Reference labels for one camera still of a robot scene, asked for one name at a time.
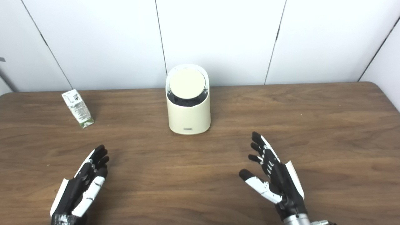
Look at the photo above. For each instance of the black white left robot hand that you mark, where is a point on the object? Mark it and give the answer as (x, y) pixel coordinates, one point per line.
(70, 193)

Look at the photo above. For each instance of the white green milk carton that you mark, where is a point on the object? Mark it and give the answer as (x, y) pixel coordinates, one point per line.
(78, 109)

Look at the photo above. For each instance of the cream round bin lid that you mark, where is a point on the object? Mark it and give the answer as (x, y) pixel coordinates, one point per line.
(187, 83)

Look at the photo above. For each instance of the cream-colored tabletop bin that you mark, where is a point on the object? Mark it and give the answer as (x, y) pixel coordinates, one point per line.
(189, 117)

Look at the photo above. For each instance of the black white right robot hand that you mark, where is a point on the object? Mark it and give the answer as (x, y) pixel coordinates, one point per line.
(282, 184)

